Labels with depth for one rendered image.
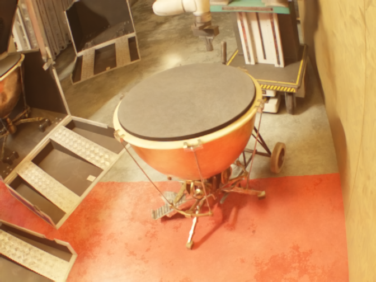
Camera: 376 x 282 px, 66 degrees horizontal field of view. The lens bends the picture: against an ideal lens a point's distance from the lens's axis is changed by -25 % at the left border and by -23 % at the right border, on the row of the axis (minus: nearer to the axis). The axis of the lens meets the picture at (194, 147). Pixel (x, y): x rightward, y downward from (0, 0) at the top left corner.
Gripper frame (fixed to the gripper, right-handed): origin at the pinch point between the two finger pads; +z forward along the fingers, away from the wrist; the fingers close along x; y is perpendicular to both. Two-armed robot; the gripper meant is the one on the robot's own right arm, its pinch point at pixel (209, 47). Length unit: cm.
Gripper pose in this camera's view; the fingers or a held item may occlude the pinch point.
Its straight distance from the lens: 186.9
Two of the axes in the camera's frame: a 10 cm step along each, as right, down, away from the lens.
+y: 5.0, -6.1, 6.1
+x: -8.4, -1.9, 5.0
